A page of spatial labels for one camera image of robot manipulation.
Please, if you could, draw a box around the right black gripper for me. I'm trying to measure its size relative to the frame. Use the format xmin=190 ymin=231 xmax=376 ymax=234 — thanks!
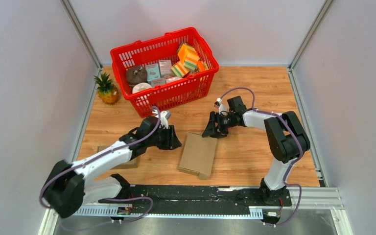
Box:
xmin=202 ymin=111 xmax=236 ymax=140

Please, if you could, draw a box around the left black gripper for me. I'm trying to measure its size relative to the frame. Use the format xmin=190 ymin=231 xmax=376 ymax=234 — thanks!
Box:
xmin=146 ymin=125 xmax=182 ymax=150

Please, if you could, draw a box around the brown cardboard box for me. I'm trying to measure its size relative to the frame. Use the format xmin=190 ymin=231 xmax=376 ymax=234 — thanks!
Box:
xmin=94 ymin=146 xmax=140 ymax=170

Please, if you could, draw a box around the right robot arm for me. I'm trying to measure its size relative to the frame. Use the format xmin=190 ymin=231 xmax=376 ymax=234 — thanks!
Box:
xmin=202 ymin=96 xmax=310 ymax=205

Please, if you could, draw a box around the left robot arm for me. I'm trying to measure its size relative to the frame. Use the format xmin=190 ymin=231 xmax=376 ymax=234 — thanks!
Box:
xmin=40 ymin=116 xmax=182 ymax=218

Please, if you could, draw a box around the teal small box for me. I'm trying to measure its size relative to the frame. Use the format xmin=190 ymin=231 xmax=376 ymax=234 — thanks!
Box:
xmin=145 ymin=63 xmax=161 ymax=83

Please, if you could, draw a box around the grey small box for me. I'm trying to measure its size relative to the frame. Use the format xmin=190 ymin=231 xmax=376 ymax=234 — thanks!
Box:
xmin=158 ymin=60 xmax=174 ymax=78

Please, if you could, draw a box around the red plastic shopping basket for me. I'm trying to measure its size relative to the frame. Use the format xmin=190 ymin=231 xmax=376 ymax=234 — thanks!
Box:
xmin=110 ymin=27 xmax=219 ymax=118

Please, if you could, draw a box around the white round tin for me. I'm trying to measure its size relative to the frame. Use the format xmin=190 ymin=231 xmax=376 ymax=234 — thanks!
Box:
xmin=132 ymin=82 xmax=152 ymax=94

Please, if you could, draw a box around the orange sponge right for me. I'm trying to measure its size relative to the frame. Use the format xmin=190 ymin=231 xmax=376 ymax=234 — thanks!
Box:
xmin=196 ymin=61 xmax=209 ymax=72

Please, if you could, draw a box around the striped sponge lower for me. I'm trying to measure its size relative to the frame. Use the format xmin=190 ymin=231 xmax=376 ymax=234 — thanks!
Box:
xmin=171 ymin=61 xmax=190 ymax=78

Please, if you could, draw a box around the brown round item in basket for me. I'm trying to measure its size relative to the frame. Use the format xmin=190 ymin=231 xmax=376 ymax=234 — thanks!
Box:
xmin=126 ymin=66 xmax=147 ymax=87

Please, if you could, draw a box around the small pineapple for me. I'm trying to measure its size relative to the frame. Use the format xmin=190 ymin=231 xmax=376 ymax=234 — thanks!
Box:
xmin=94 ymin=72 xmax=119 ymax=105

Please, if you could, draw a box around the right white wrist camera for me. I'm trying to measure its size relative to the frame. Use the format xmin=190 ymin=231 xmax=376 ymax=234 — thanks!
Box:
xmin=214 ymin=98 xmax=228 ymax=115

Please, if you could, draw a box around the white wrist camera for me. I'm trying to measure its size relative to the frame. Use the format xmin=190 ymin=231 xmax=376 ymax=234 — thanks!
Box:
xmin=214 ymin=98 xmax=228 ymax=115
xmin=152 ymin=110 xmax=171 ymax=129

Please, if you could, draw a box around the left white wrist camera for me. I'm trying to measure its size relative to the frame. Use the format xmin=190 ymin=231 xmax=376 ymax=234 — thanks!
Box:
xmin=152 ymin=110 xmax=171 ymax=129

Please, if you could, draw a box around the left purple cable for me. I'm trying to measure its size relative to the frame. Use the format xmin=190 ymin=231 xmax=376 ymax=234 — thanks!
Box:
xmin=39 ymin=106 xmax=162 ymax=228

